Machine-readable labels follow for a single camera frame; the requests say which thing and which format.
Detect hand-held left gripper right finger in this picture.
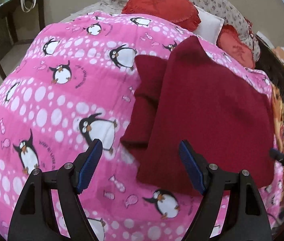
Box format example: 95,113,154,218
179,141,273,241

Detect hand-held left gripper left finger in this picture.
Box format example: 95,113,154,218
8,139,103,241

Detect dark red sweater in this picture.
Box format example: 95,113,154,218
120,36,276,196

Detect orange printed blanket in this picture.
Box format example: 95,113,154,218
271,84,284,156

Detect pink penguin blanket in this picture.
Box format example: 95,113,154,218
0,10,284,241

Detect dark carved wooden cabinet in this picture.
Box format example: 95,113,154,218
255,34,284,133

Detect red heart pillow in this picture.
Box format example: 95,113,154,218
217,25,255,68
122,0,201,32

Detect white pillow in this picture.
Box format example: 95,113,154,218
194,5,224,43

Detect dark wooden desk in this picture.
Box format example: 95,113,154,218
0,0,44,73

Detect white bag handles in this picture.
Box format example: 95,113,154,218
20,0,37,13

